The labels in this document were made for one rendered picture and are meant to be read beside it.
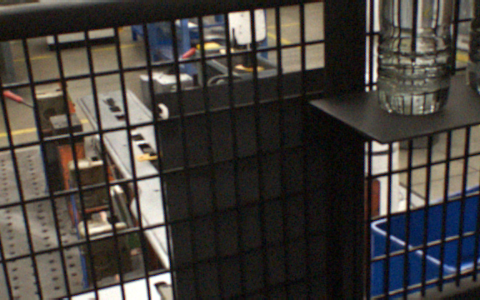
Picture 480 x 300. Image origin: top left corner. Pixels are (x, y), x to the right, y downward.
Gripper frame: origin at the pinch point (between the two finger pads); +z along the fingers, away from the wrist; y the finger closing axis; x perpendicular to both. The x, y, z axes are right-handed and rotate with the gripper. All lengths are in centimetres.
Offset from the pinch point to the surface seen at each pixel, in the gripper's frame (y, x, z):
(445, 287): 55, 102, 3
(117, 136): 33.4, -20.2, 18.6
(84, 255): 72, 35, 19
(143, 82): 6, -49, 14
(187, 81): 7.6, -20.7, 8.1
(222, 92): 80, 93, -26
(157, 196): 48, 23, 19
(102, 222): 67, 34, 14
